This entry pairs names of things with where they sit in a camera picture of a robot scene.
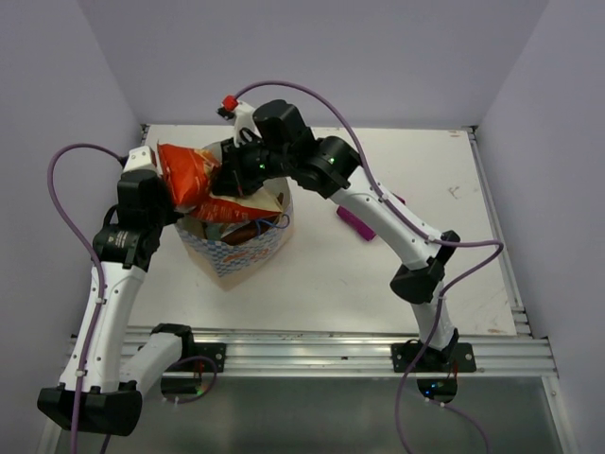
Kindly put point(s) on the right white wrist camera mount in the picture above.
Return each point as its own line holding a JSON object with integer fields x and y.
{"x": 240, "y": 115}

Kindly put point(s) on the purple snack packet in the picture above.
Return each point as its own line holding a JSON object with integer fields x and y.
{"x": 359, "y": 222}

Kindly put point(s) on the blue patterned paper bag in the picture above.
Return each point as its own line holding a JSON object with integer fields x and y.
{"x": 226, "y": 265}

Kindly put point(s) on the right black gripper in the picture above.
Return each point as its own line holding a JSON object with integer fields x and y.
{"x": 233, "y": 180}

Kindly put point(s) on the orange cream cassava chips bag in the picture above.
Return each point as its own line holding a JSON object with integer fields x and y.
{"x": 191, "y": 174}

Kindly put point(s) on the aluminium mounting rail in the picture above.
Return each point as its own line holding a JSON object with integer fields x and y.
{"x": 338, "y": 354}

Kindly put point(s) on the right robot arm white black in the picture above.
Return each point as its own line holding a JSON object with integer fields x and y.
{"x": 272, "y": 141}

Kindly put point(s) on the brown Chuba cassava chips bag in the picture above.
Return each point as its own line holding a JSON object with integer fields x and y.
{"x": 245, "y": 233}

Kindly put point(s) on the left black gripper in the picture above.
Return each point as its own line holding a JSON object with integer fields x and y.
{"x": 172, "y": 214}

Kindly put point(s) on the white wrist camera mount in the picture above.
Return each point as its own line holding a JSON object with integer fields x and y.
{"x": 141, "y": 158}
{"x": 240, "y": 115}

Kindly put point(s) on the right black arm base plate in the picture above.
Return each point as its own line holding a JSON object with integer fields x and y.
{"x": 456, "y": 357}

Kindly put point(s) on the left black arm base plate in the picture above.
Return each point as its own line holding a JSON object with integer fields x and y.
{"x": 214, "y": 349}

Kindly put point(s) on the light blue cassava chips bag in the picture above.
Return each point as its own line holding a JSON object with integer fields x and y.
{"x": 214, "y": 231}

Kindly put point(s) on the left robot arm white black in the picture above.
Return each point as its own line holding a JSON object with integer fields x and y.
{"x": 98, "y": 392}

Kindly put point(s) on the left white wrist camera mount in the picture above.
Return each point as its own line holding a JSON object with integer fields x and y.
{"x": 141, "y": 158}

